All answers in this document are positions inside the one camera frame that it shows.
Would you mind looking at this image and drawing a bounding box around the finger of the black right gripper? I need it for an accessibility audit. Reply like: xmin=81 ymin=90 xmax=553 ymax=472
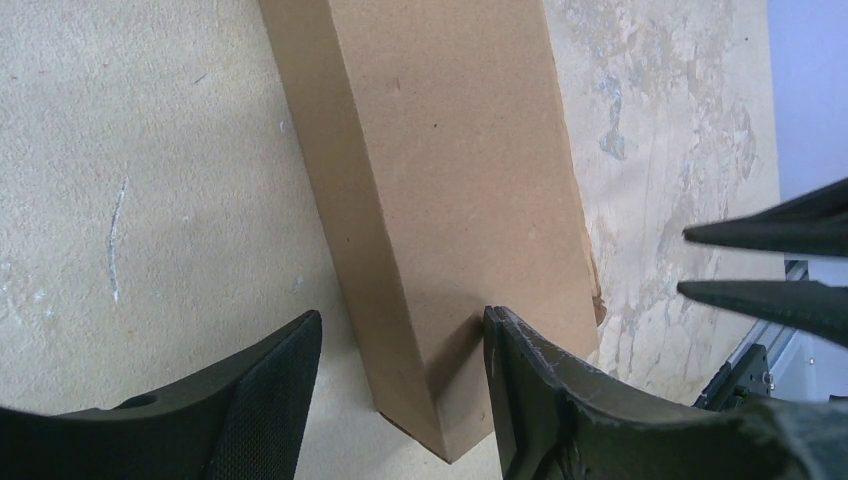
xmin=677 ymin=280 xmax=847 ymax=347
xmin=683 ymin=179 xmax=847 ymax=257

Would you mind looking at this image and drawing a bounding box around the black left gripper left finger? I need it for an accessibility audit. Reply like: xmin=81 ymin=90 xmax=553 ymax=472
xmin=1 ymin=310 xmax=322 ymax=479

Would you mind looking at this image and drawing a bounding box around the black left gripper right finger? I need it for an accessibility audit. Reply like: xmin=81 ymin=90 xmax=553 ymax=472
xmin=483 ymin=307 xmax=847 ymax=479

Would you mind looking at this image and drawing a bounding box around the brown cardboard box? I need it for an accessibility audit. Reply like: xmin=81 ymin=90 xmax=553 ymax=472
xmin=260 ymin=1 xmax=599 ymax=463

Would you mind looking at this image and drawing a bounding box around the aluminium frame rail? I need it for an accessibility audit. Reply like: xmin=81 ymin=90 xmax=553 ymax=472
xmin=725 ymin=259 xmax=848 ymax=403

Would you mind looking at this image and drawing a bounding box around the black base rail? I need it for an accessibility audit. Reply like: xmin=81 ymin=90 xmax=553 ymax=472
xmin=693 ymin=344 xmax=774 ymax=412

